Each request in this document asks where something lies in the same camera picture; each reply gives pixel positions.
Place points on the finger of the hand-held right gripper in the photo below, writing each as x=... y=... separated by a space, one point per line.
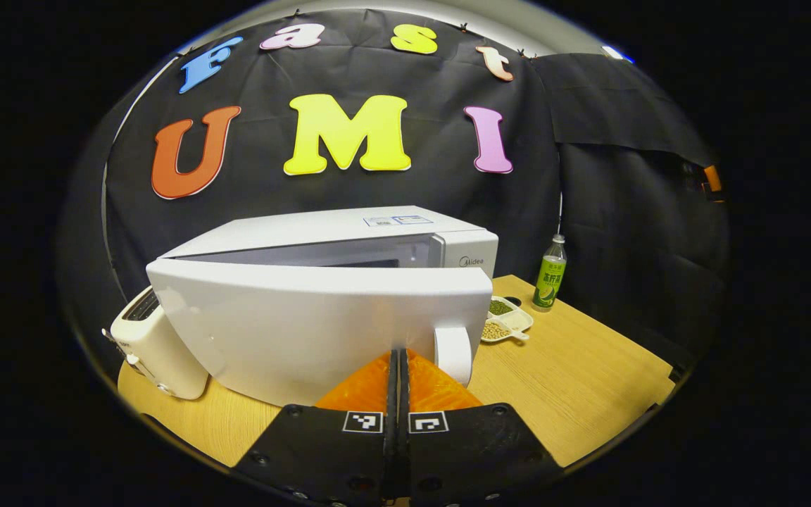
x=713 y=181

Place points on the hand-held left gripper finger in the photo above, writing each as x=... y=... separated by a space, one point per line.
x=404 y=394
x=393 y=394

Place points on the white microwave oven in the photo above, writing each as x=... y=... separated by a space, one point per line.
x=307 y=331

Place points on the black backdrop cloth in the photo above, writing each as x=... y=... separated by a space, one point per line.
x=588 y=211

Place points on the white divided dish of beans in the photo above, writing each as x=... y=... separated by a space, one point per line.
x=511 y=320

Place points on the small ceiling light panel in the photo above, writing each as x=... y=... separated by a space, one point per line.
x=617 y=53

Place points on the green drink bottle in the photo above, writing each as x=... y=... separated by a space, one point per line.
x=550 y=282

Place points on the white toaster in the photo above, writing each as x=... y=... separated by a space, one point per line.
x=159 y=352

